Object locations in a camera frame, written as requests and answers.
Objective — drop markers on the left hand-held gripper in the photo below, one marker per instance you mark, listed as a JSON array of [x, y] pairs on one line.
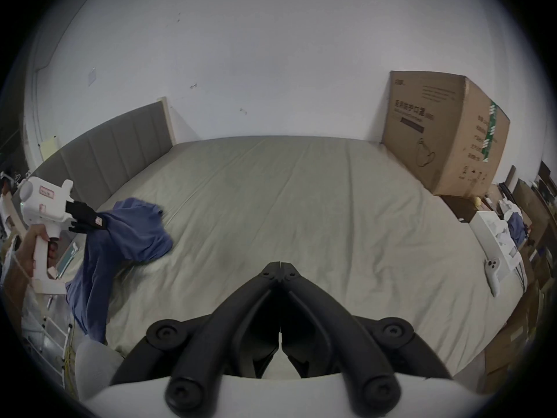
[[41, 207]]

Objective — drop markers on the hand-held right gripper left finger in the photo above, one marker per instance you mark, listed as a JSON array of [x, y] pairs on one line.
[[243, 316]]

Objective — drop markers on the large brown carton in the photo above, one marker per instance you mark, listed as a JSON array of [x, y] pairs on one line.
[[439, 133]]

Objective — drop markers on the person's left forearm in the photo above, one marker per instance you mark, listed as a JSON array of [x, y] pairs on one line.
[[15, 294]]

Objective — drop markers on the white hand controller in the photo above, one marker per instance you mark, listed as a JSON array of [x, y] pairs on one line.
[[493, 272]]

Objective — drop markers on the bed with beige sheet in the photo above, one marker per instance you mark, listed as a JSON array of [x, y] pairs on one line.
[[304, 198]]

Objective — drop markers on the white open box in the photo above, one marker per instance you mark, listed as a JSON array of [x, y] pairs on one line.
[[491, 233]]

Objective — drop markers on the white metal rack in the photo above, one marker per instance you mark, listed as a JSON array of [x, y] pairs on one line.
[[48, 338]]

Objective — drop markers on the dark blue shirt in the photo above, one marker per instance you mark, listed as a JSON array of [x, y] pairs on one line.
[[117, 242]]

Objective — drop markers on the stack of brown cartons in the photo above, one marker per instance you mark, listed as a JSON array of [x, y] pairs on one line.
[[518, 333]]

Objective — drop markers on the person's left hand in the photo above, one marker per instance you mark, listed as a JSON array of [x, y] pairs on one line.
[[31, 251]]

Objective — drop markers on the grey padded headboard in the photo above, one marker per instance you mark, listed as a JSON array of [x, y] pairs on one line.
[[122, 142]]

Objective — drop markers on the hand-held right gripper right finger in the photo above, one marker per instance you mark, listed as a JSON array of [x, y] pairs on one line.
[[322, 316]]

